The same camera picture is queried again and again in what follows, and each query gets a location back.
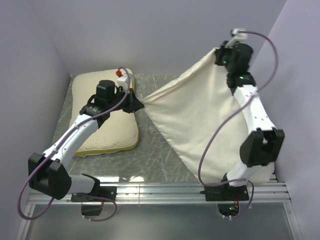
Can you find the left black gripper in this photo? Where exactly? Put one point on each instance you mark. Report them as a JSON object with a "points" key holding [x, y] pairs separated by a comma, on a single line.
{"points": [[134, 103]]}

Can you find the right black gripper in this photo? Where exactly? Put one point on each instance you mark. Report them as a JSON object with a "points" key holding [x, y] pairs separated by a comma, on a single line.
{"points": [[219, 52]]}

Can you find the cream quilted pillow yellow edge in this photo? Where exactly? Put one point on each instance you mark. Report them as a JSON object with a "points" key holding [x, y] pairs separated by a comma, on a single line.
{"points": [[119, 132]]}

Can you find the cream satin pillowcase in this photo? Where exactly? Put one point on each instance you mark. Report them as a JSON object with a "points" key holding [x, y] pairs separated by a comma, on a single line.
{"points": [[197, 115]]}

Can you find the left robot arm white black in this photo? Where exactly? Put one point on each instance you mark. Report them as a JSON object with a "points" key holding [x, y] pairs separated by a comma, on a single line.
{"points": [[48, 171]]}

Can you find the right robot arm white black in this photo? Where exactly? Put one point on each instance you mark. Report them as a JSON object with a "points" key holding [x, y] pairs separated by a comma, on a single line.
{"points": [[261, 147]]}

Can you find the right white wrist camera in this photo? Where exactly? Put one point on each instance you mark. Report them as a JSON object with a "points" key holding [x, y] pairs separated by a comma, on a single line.
{"points": [[238, 36]]}

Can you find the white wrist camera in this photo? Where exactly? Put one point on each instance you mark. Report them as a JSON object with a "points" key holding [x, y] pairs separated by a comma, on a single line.
{"points": [[238, 36], [124, 79]]}

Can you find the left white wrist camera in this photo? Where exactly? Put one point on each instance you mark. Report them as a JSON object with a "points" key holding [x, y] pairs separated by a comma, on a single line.
{"points": [[124, 79]]}

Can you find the aluminium front mounting rail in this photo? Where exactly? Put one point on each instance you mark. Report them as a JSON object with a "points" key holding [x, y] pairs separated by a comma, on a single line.
{"points": [[187, 193]]}

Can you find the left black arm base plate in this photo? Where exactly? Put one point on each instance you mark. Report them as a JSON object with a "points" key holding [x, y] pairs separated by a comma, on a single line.
{"points": [[102, 193]]}

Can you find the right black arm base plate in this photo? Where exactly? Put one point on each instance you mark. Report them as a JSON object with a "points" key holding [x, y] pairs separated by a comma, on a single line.
{"points": [[225, 193]]}

